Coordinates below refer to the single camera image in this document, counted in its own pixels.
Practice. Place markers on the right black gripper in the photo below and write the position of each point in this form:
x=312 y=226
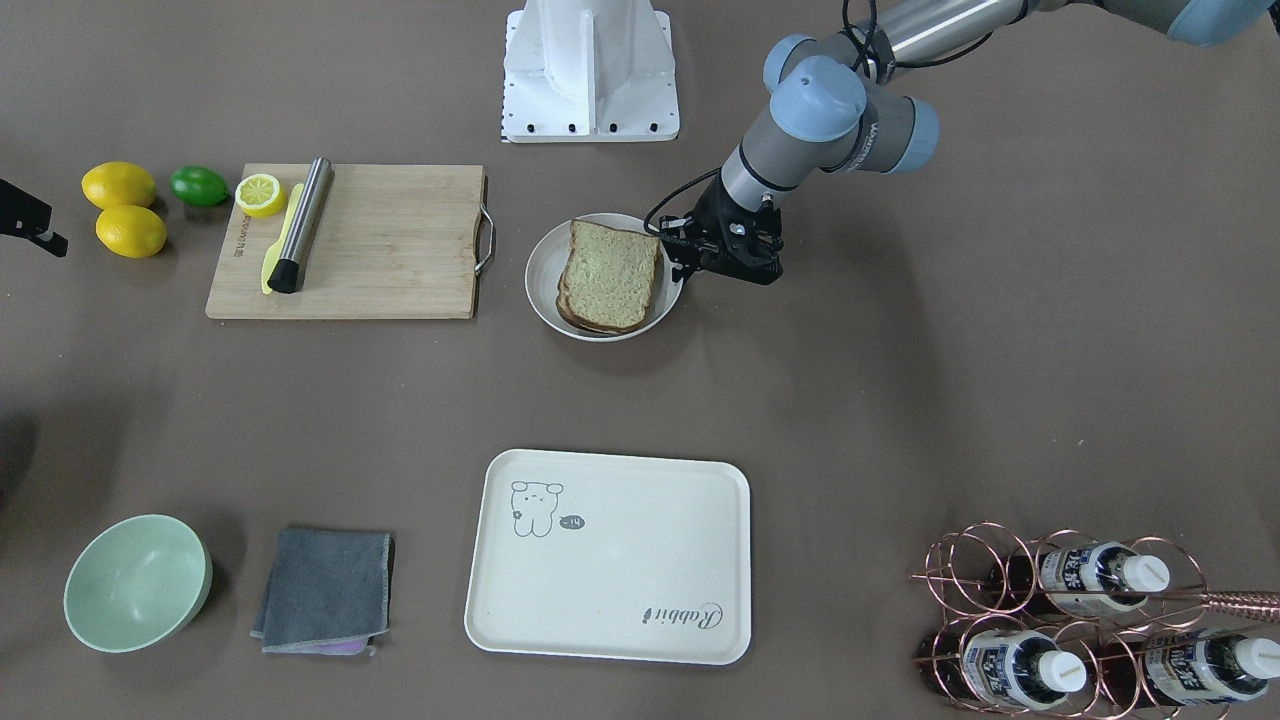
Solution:
x=21 y=214

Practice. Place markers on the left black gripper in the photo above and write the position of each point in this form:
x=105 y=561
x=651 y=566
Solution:
x=717 y=212

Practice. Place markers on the bread slice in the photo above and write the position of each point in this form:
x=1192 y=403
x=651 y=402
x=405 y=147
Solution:
x=608 y=283

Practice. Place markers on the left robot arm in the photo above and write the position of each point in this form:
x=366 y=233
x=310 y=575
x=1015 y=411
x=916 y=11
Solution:
x=830 y=110

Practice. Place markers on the cream serving tray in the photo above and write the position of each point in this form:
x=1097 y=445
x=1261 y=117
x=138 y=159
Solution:
x=612 y=557

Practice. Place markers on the upper yellow lemon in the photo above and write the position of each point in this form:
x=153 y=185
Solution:
x=119 y=183

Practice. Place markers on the yellow lemon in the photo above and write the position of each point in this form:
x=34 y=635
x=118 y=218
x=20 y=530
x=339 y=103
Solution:
x=119 y=183
x=131 y=232

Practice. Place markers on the lower yellow lemon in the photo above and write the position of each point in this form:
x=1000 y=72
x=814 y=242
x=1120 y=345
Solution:
x=131 y=232

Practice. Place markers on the green lime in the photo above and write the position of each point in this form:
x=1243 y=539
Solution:
x=201 y=187

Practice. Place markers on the half lemon slice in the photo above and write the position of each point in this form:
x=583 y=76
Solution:
x=260 y=195

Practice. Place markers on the yellow plastic knife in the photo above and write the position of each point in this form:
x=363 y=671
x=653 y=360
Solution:
x=272 y=254

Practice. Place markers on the wooden cutting board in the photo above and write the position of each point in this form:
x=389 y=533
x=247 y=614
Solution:
x=393 y=242

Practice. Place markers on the green bowl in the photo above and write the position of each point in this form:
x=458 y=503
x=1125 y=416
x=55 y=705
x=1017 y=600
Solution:
x=139 y=582

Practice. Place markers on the grey folded cloth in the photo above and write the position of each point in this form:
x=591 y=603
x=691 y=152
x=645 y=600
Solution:
x=328 y=592

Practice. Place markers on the lower bottle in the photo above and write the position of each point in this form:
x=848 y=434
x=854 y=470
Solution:
x=1207 y=667
x=1007 y=669

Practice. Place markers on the upper bottle in rack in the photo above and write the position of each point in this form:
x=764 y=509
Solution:
x=1098 y=580

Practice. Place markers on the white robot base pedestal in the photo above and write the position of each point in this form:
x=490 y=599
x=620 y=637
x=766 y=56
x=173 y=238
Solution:
x=589 y=72

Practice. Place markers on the copper wire bottle rack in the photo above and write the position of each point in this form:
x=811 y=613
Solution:
x=955 y=569

